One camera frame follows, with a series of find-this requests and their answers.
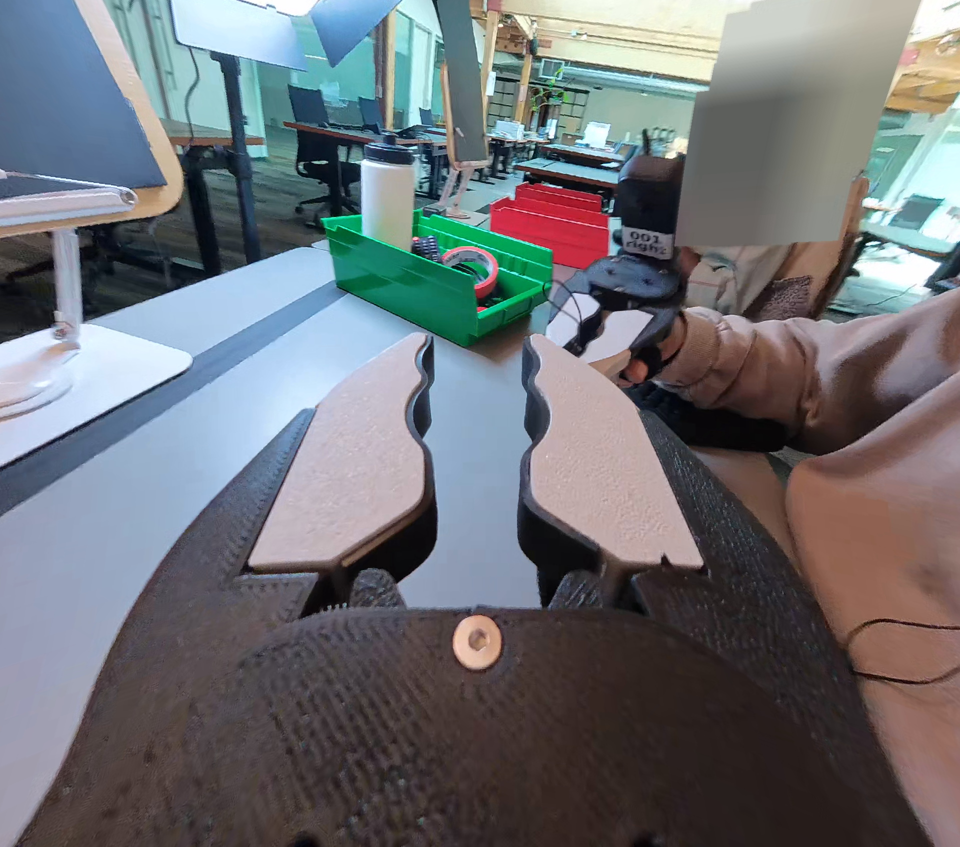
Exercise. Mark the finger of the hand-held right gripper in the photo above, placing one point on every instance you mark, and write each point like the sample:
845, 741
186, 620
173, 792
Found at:
619, 337
574, 322

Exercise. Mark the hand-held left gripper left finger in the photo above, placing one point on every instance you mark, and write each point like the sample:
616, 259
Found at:
352, 472

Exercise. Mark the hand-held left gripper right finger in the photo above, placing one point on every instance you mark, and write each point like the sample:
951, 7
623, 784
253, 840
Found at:
600, 472

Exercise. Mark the person's right forearm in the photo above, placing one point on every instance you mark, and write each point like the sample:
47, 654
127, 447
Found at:
787, 374

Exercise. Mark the person's right hand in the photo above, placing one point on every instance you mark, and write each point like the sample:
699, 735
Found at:
634, 374

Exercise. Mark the red plastic bin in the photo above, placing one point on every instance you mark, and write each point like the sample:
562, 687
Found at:
547, 236
570, 196

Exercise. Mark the dark office desk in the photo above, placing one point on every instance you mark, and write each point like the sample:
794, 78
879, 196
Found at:
570, 172

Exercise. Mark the red tape roll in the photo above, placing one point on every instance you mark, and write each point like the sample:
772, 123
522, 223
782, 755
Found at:
493, 277

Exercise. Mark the green potted plant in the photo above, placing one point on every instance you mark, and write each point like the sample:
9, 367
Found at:
551, 89

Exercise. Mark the black remote control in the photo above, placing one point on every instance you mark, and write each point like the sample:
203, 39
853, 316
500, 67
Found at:
427, 248

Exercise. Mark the tan office chair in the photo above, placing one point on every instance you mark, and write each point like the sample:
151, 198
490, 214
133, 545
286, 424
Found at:
825, 262

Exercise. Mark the green plastic bin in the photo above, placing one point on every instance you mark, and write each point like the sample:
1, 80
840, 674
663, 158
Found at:
390, 284

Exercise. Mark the white water bottle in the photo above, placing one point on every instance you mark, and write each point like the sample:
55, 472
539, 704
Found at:
386, 202

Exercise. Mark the black flag board wooden stand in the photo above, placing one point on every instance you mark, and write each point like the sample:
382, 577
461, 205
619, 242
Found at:
457, 74

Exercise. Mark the white metal stand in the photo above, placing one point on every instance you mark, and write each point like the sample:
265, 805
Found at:
112, 367

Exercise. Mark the wooden office desk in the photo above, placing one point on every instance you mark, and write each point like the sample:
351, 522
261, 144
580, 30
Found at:
337, 131

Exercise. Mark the person's beige sweatshirt torso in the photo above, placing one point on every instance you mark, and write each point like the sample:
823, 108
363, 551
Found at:
900, 524

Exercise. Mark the black office chair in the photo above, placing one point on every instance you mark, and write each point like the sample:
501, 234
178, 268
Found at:
311, 149

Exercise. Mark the black light stand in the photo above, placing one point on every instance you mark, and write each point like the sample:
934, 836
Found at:
240, 149

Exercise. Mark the wooden desk black legs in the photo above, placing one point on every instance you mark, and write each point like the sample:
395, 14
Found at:
217, 138

